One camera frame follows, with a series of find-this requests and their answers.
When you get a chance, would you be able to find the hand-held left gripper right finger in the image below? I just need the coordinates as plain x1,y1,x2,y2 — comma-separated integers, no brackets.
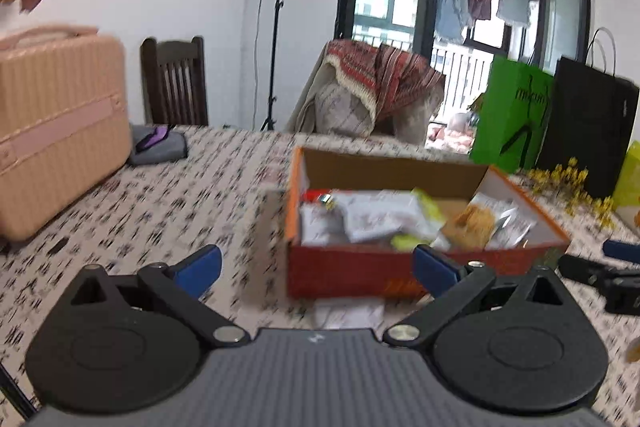
382,244,578,349

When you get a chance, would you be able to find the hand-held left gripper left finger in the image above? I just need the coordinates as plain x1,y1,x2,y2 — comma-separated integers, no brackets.
61,244,251,349

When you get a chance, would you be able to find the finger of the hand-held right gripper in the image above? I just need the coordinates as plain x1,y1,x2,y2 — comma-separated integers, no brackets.
602,239,640,264
557,254,619,286

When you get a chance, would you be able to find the lime green long snack packet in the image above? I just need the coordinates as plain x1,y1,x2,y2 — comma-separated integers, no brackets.
390,233,428,254

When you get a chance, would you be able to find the gold clear cracker packet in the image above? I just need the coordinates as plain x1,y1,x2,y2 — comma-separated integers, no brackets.
442,204,501,252

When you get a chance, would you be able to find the yellow-green small snack packet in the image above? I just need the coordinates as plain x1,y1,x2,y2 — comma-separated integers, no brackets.
412,188,446,225

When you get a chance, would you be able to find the large white snack packet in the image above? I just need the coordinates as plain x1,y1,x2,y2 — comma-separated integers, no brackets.
342,189,446,244

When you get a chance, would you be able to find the orange cardboard box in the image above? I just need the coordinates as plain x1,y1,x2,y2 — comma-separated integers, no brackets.
286,147,571,300

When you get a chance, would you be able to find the silver orange snack packet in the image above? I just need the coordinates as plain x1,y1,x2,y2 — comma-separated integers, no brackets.
472,192,537,249

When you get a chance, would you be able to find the blue red crinkled snack packet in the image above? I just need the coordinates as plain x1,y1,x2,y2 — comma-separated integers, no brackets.
300,189,337,208

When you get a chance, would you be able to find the yellow-green bag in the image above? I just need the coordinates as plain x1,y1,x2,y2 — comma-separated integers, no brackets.
612,142,640,218

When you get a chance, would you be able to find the yellow flower branch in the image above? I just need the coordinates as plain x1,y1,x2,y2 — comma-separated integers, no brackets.
525,157,616,228

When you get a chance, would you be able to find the black paper bag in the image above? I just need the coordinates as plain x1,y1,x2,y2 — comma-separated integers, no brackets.
537,28,640,198

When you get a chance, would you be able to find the grey purple pouch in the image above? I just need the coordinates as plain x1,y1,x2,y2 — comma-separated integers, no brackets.
127,124,188,165

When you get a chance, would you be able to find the green paper bag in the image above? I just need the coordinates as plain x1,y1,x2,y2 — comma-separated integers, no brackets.
469,56,556,172

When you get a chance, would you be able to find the dark wooden chair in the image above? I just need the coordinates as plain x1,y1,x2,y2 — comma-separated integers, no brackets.
140,36,208,126

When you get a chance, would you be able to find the pink ribbed suitcase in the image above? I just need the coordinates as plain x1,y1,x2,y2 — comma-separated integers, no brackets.
0,24,132,242

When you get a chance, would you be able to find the red patterned cloth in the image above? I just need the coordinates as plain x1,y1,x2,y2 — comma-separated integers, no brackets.
325,39,446,122

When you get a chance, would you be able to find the studio light on stand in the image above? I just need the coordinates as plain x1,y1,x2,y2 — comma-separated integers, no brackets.
260,0,301,132

